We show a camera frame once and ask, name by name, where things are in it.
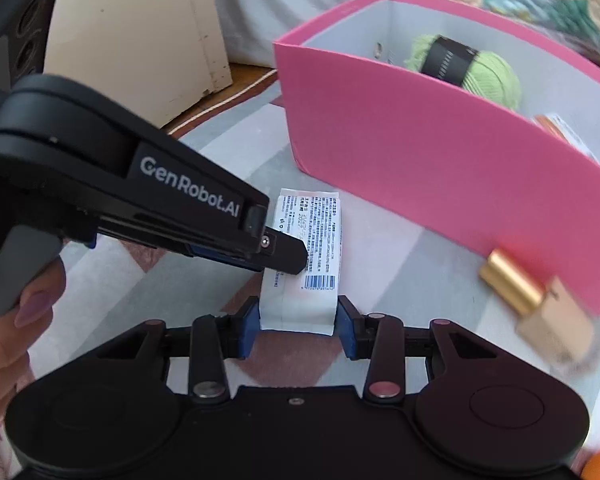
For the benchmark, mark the white tissue packet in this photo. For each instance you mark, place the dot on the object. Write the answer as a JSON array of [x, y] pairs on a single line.
[[302, 307]]

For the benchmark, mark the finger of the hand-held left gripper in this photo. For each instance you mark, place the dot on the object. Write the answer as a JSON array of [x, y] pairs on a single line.
[[220, 256], [287, 257]]

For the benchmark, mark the orange and white packet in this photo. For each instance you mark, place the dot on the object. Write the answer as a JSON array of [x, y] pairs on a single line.
[[567, 135]]

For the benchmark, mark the green yarn ball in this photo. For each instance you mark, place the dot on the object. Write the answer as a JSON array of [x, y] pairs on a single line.
[[490, 77]]

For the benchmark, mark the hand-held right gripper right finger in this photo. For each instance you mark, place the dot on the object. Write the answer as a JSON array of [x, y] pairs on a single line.
[[344, 336]]

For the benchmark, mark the pink cardboard box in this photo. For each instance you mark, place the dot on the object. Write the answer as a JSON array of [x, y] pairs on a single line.
[[405, 160]]

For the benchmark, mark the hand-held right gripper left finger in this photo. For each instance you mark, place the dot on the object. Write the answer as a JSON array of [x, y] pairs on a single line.
[[248, 331]]

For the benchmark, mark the patterned rug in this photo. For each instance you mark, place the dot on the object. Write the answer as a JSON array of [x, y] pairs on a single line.
[[420, 280]]

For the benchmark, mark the foundation bottle with gold cap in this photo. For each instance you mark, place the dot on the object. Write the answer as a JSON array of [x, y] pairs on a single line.
[[555, 320]]

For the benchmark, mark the cream cabinet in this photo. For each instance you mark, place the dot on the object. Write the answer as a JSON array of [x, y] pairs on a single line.
[[140, 35]]

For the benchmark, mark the person's left hand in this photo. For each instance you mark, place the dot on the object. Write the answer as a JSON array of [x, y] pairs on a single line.
[[10, 355]]

